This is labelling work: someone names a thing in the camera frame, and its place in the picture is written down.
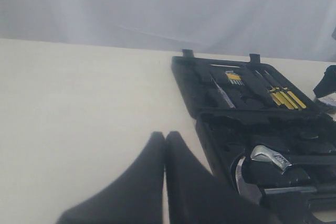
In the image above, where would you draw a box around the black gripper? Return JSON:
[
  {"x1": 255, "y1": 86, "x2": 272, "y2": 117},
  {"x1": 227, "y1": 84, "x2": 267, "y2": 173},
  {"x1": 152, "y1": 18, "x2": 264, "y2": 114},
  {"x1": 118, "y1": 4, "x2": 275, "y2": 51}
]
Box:
[{"x1": 313, "y1": 65, "x2": 336, "y2": 98}]

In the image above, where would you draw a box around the large yellow black screwdriver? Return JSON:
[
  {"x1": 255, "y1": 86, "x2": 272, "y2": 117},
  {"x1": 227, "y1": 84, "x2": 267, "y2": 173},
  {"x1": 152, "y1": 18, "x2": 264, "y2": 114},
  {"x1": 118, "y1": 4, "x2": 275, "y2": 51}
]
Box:
[{"x1": 255, "y1": 70, "x2": 299, "y2": 110}]

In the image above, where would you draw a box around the small yellow black screwdriver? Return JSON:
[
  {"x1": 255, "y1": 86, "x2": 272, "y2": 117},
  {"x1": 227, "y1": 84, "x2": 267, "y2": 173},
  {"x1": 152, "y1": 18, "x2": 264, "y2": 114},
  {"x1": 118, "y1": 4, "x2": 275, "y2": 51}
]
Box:
[{"x1": 253, "y1": 70, "x2": 285, "y2": 108}]

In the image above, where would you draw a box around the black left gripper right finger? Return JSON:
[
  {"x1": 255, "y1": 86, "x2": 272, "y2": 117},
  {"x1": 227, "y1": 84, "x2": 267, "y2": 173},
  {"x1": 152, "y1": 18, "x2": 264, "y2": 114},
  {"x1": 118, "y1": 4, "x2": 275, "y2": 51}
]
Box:
[{"x1": 165, "y1": 131, "x2": 280, "y2": 223}]

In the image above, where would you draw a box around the yellow hex key set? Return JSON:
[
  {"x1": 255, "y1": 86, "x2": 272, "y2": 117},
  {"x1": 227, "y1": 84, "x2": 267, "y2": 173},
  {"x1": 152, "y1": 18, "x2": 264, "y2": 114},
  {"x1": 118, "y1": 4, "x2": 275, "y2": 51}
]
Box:
[{"x1": 225, "y1": 70, "x2": 244, "y2": 86}]

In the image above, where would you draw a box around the black plastic tool case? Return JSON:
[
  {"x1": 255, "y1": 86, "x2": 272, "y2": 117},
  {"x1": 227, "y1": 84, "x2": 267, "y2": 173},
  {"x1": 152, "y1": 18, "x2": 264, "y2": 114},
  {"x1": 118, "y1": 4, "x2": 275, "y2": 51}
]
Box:
[{"x1": 171, "y1": 50, "x2": 335, "y2": 223}]

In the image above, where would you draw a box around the chrome adjustable wrench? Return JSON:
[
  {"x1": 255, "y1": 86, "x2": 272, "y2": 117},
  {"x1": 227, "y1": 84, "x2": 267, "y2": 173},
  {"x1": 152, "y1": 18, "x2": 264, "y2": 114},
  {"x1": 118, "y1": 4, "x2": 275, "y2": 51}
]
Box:
[{"x1": 250, "y1": 145, "x2": 336, "y2": 174}]

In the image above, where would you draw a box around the steel claw hammer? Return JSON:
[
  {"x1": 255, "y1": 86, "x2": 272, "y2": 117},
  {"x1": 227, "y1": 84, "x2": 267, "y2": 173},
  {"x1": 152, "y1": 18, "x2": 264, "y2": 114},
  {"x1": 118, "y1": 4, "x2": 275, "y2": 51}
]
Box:
[{"x1": 229, "y1": 155, "x2": 336, "y2": 207}]

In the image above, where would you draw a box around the clear handle tester screwdriver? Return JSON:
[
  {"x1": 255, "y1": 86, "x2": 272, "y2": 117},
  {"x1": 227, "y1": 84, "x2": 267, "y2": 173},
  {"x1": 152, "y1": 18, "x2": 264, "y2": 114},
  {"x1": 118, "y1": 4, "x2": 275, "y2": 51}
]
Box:
[{"x1": 212, "y1": 77, "x2": 236, "y2": 109}]

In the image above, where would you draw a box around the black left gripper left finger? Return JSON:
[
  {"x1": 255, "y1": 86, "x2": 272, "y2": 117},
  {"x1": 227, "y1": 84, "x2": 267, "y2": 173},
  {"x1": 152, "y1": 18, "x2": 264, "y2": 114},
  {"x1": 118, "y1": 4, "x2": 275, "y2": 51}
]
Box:
[{"x1": 57, "y1": 132, "x2": 165, "y2": 223}]

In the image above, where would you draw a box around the right yellow black screwdriver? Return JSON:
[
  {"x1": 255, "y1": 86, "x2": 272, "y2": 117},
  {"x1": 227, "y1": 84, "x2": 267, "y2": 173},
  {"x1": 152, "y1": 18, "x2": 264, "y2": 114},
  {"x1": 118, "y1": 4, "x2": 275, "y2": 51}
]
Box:
[{"x1": 264, "y1": 70, "x2": 307, "y2": 110}]

